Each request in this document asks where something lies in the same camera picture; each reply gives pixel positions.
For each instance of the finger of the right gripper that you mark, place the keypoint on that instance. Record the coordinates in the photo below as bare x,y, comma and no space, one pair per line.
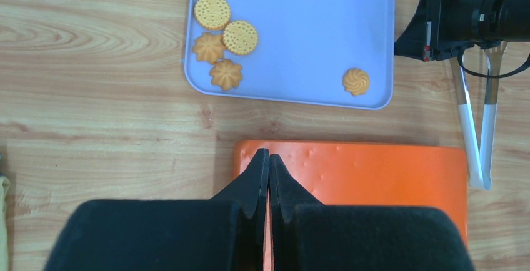
415,41

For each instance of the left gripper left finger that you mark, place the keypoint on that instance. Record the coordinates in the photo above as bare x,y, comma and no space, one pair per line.
225,232

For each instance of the flower butter cookie upper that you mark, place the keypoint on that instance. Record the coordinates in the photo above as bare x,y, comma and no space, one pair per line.
209,48

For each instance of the yellow cloth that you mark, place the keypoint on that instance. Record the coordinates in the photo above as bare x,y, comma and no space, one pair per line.
5,184

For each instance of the swirl butter cookie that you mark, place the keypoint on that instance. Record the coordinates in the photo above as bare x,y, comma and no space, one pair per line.
356,81

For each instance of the flower butter cookie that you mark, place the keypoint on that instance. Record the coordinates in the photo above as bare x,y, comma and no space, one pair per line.
209,48
226,74

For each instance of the metal tongs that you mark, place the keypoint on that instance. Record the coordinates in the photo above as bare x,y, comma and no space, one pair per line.
479,150

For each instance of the round yellow biscuit lower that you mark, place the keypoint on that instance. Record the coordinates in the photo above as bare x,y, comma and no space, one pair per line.
240,37

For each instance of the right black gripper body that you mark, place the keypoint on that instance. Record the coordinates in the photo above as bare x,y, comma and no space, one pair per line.
456,25

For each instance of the lavender cookie tray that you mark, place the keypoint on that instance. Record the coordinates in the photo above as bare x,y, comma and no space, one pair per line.
305,47

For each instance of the round yellow biscuit left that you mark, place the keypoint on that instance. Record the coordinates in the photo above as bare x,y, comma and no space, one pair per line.
213,15

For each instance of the orange box lid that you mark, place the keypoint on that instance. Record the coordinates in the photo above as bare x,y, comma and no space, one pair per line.
373,174

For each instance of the round yellow biscuit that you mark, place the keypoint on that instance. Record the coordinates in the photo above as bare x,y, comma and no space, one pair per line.
240,37
213,15

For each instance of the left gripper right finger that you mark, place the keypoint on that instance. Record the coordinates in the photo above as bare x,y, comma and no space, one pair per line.
310,235

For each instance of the flower butter cookie lower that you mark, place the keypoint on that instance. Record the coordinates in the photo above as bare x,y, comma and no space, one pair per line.
226,74

